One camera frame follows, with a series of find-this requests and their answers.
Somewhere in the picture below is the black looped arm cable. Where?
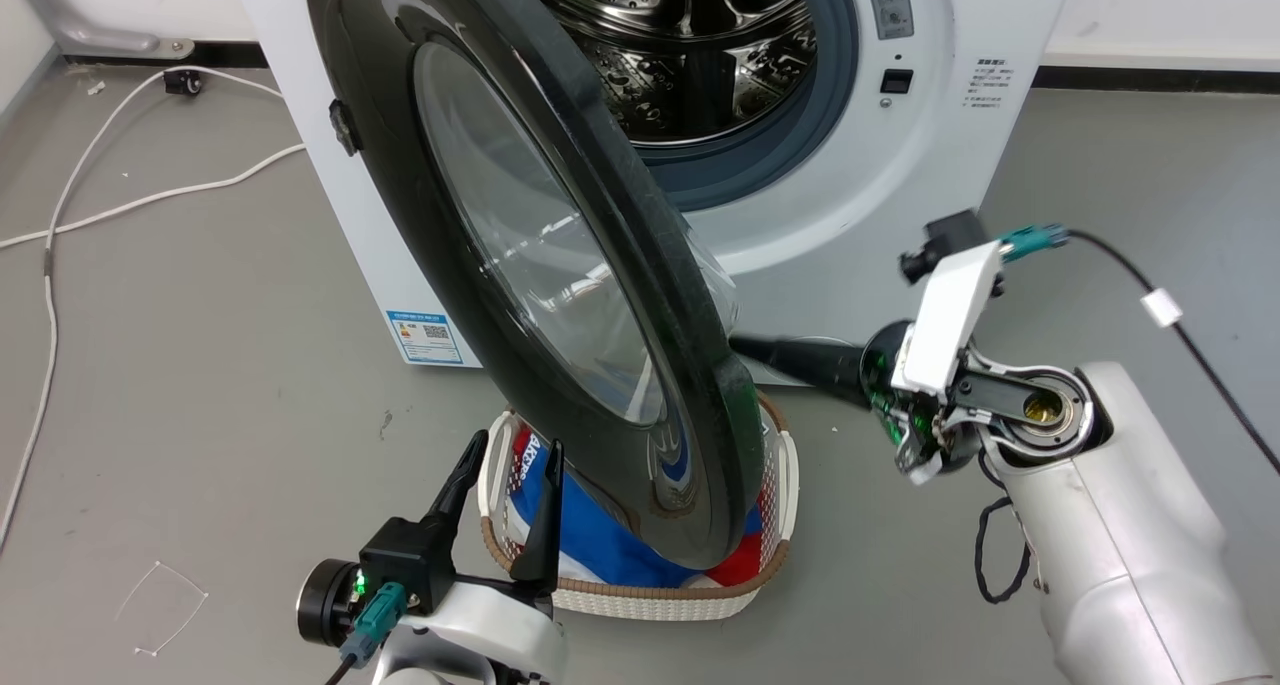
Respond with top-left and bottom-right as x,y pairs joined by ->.
973,449 -> 1033,606

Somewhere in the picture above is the teal cable connector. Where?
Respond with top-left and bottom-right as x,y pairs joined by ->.
339,581 -> 410,668
999,222 -> 1070,265

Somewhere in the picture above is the white floor cable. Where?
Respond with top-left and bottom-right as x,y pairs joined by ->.
0,65 -> 307,551

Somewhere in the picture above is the stainless steel washer drum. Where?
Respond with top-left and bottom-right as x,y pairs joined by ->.
515,0 -> 819,146

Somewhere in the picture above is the black round glass washer door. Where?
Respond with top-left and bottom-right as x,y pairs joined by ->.
303,0 -> 767,572

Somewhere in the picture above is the black cable with white tag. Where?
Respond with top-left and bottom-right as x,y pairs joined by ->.
1064,229 -> 1280,476

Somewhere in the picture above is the blue red white clothing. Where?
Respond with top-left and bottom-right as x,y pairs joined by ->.
505,427 -> 783,590

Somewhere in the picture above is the teal right cable connector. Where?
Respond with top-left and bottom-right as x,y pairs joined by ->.
999,222 -> 1070,265

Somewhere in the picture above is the white front-load washing machine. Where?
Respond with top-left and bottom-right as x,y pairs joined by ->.
228,0 -> 1081,386

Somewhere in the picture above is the teal left cable connector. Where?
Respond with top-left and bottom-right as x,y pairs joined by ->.
339,581 -> 410,668

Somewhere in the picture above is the white woven laundry basket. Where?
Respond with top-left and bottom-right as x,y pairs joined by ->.
477,390 -> 801,623

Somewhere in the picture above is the grey metal floor bracket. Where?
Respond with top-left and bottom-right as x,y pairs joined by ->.
10,0 -> 197,61

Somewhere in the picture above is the white zip tie wire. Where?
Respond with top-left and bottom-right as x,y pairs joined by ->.
113,561 -> 210,658

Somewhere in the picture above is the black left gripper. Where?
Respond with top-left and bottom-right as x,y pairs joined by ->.
296,429 -> 567,650

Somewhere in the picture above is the blue energy label sticker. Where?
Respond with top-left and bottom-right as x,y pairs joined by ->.
386,310 -> 464,367

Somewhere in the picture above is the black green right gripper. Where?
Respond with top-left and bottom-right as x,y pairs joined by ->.
730,319 -> 991,486

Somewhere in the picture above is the grey control label sticker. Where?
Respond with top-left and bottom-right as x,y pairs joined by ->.
861,0 -> 916,41

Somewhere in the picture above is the grey rubber door gasket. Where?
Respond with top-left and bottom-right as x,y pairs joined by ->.
628,0 -> 861,213

